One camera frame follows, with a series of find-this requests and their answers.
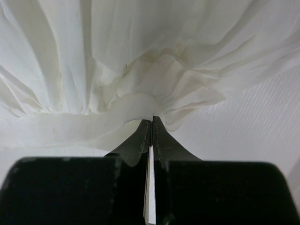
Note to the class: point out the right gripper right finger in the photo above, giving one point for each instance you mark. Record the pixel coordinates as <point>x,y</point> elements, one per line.
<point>191,191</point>

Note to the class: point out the white pleated skirt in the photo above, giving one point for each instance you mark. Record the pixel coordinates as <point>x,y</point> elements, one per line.
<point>72,71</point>

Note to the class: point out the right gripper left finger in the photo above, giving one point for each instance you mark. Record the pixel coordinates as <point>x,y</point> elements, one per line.
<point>107,190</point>

